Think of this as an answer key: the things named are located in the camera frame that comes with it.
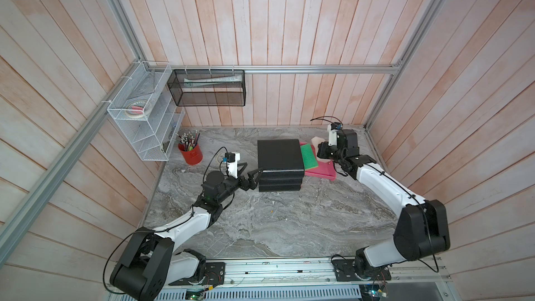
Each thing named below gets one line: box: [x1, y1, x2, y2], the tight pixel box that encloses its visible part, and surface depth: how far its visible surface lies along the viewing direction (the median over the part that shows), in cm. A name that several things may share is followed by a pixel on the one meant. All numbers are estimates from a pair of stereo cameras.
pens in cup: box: [175, 129, 201, 152], surface depth 95 cm
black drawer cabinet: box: [257, 138, 306, 193], surface depth 87 cm
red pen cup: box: [177, 142, 203, 166], surface depth 100 cm
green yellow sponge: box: [300, 143, 319, 171], surface depth 88 cm
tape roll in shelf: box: [125, 101, 146, 119], surface depth 75 cm
